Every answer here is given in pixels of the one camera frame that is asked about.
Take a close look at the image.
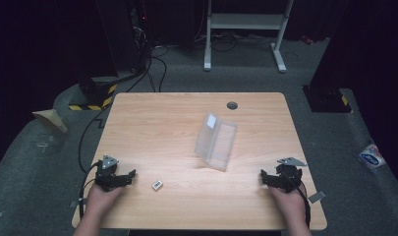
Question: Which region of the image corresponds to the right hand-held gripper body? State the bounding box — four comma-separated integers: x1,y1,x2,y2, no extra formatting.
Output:
274,156,309,194

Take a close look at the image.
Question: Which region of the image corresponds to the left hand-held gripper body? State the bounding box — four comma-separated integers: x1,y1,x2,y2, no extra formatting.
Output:
93,153,126,193

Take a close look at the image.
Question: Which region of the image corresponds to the person's left hand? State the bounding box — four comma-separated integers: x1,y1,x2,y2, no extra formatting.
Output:
84,183,126,215

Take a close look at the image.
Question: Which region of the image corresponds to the person's right hand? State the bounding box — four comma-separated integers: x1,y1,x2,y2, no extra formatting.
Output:
267,186,309,225

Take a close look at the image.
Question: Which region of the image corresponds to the grey tape piece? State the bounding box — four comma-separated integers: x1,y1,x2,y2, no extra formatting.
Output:
307,190,327,204

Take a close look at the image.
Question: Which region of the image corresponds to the clear plastic case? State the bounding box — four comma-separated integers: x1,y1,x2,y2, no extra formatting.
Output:
194,111,239,173

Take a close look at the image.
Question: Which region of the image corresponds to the black base with yellow stripes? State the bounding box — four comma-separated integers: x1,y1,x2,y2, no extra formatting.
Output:
302,85,354,114
68,76,119,112

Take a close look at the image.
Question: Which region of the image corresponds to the cardboard wedge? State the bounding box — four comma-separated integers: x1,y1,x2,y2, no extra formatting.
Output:
31,108,69,134

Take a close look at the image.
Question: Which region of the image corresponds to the blue and white packet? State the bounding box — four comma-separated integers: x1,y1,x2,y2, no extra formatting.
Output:
358,143,387,170

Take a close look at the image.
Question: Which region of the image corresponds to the dark computer tower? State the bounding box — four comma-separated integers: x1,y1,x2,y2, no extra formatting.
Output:
96,0,152,75

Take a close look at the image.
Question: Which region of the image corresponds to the small red item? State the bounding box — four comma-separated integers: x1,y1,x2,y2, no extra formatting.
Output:
300,34,316,46

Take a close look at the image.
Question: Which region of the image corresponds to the white metal stand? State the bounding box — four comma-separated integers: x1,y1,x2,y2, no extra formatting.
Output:
202,0,295,74

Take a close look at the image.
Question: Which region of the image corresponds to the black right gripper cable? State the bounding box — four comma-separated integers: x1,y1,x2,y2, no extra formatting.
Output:
283,171,313,229

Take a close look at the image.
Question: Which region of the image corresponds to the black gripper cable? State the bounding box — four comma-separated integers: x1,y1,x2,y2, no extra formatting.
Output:
283,171,313,229
78,159,104,220

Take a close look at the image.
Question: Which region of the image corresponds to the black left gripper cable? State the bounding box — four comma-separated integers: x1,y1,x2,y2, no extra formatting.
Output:
78,159,104,220

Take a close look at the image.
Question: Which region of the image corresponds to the black floor cable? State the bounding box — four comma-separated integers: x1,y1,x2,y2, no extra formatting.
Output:
77,48,169,175

